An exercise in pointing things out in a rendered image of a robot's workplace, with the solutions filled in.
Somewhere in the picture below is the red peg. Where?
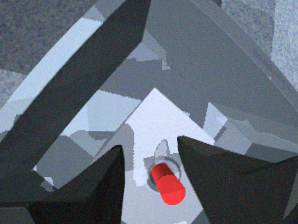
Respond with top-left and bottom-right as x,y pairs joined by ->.
150,163 -> 186,205

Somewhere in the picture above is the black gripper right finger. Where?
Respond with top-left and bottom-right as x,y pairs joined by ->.
177,136 -> 298,224

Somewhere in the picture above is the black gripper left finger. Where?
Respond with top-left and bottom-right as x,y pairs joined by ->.
0,145 -> 125,224

